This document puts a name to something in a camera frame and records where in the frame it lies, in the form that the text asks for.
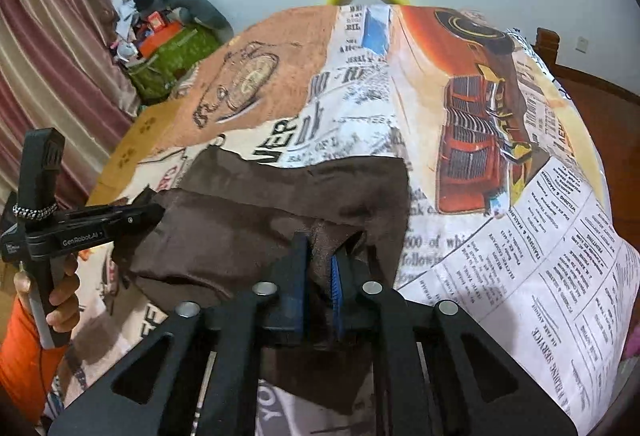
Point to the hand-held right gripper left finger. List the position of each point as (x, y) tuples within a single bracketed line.
[(295, 301)]

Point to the brown t-shirt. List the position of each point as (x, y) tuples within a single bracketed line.
[(225, 226)]

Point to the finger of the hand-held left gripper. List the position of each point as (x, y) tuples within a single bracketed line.
[(145, 216)]

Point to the flat orange box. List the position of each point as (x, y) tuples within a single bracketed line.
[(160, 38)]

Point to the person's left hand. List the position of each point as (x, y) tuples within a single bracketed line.
[(62, 296)]

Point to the bamboo lap desk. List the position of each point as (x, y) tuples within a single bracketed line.
[(135, 141)]

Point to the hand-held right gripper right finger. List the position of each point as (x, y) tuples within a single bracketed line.
[(340, 296)]

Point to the green fabric storage box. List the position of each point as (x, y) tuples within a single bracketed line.
[(172, 61)]

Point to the striped red curtain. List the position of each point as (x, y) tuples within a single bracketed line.
[(45, 66)]

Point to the newspaper print bed sheet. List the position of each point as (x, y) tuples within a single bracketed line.
[(500, 266)]

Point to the white wall outlet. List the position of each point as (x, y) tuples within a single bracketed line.
[(582, 44)]

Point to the small orange carton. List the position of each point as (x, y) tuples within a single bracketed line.
[(156, 20)]

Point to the wooden bed post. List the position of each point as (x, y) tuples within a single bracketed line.
[(546, 45)]

